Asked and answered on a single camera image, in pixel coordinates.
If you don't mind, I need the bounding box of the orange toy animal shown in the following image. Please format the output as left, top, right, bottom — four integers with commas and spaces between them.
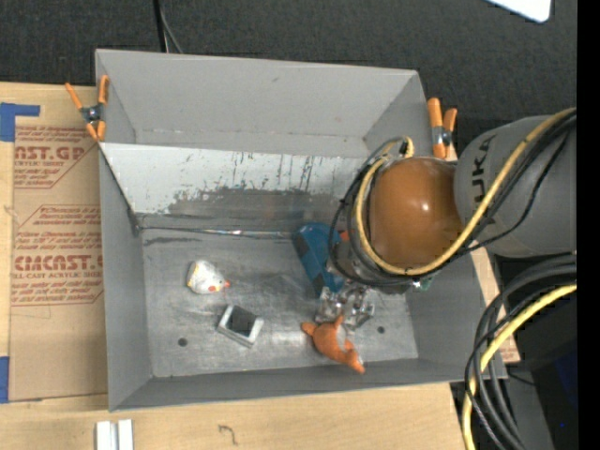
300, 315, 367, 375

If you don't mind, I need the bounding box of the blue and black toy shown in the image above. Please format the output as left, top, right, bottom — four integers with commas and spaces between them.
292, 222, 347, 300

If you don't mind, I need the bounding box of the grey and black square box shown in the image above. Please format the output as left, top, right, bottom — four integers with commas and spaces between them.
216, 304, 265, 349

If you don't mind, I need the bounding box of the white toy chicken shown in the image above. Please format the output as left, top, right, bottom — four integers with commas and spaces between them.
186, 260, 232, 295

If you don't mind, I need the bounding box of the grey metal bin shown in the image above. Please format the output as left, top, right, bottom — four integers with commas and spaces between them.
95, 48, 508, 413

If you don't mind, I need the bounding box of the brown cardboard board, red print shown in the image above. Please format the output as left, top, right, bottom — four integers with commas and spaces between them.
0, 81, 522, 403

